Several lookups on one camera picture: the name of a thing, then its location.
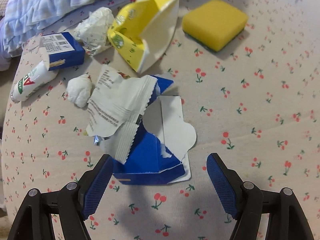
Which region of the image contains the torn blue cardboard box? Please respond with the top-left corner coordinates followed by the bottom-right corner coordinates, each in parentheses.
top-left (113, 76), bottom-right (197, 185)

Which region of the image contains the white torn snack wrapper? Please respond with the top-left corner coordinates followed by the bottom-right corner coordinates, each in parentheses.
top-left (86, 66), bottom-right (157, 164)

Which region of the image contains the white tissue ball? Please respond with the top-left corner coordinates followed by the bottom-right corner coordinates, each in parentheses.
top-left (66, 74), bottom-right (93, 108)

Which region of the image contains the white AD milk bottle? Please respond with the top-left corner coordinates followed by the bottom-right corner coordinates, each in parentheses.
top-left (10, 61), bottom-right (58, 103)

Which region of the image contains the small dark blue box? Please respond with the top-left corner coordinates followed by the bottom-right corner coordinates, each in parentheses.
top-left (39, 32), bottom-right (85, 71)

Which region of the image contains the printed paper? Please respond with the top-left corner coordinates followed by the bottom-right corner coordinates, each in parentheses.
top-left (73, 7), bottom-right (114, 56)

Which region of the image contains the yellow sponge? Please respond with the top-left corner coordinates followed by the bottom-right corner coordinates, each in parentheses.
top-left (182, 0), bottom-right (248, 52)

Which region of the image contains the yellow paper tissue pack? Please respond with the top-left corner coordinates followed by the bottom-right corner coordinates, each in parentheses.
top-left (107, 0), bottom-right (180, 74)

